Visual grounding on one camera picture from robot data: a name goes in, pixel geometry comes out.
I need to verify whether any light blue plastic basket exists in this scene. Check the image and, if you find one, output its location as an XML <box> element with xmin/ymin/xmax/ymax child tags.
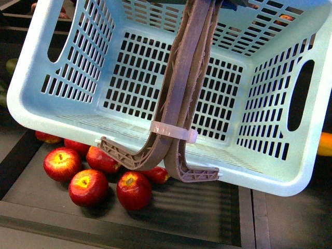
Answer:
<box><xmin>7</xmin><ymin>1</ymin><xmax>331</xmax><ymax>197</ymax></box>

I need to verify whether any white zip tie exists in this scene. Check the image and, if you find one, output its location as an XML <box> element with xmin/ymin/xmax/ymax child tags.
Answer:
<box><xmin>149</xmin><ymin>121</ymin><xmax>198</xmax><ymax>144</ymax></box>

